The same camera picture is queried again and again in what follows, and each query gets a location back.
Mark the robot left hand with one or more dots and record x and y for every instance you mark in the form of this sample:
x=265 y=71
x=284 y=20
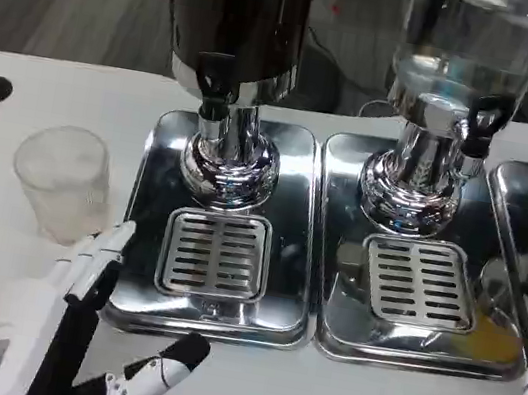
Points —
x=20 y=319

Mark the clear ribbed glass cup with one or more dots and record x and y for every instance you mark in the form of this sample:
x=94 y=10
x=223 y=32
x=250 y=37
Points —
x=61 y=184

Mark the steel drip tray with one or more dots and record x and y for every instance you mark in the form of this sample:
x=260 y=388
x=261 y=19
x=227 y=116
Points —
x=292 y=212
x=512 y=198
x=345 y=196

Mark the black tap on clear dispenser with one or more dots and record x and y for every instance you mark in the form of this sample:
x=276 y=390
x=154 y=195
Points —
x=476 y=142

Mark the clear water drink dispenser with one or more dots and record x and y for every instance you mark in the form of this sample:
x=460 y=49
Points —
x=424 y=148

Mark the black tap on dark dispenser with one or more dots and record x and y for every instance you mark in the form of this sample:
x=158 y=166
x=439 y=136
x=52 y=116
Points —
x=210 y=107

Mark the dark coffee drink dispenser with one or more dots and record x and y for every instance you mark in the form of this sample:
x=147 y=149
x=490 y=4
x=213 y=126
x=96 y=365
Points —
x=232 y=25

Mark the black floor stand base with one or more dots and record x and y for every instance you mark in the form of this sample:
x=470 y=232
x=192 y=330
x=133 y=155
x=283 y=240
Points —
x=321 y=80

